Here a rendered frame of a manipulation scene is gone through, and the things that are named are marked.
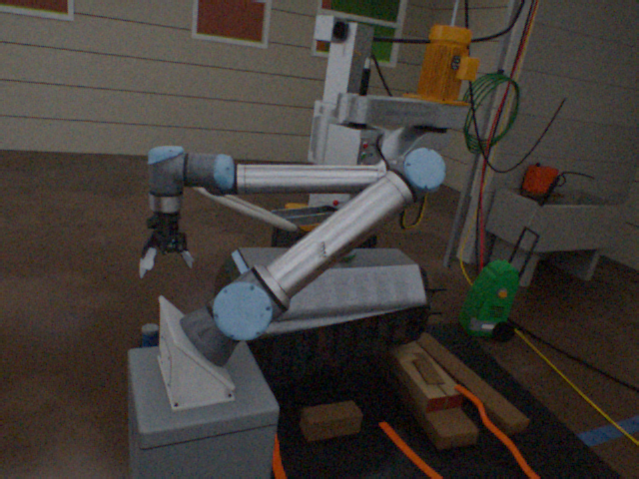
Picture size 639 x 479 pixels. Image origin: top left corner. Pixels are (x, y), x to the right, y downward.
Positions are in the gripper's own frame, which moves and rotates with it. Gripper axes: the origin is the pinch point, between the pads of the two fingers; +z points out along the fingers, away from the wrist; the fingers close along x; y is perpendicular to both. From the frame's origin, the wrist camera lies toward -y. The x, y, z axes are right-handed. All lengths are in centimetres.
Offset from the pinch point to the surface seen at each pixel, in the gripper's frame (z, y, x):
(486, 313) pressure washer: 105, -36, 263
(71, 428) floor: 114, -83, -17
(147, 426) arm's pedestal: 32.4, 22.9, -15.6
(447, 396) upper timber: 104, 10, 154
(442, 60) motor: -68, -55, 182
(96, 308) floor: 113, -193, 26
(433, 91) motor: -51, -57, 182
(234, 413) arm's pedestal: 33.5, 29.6, 6.9
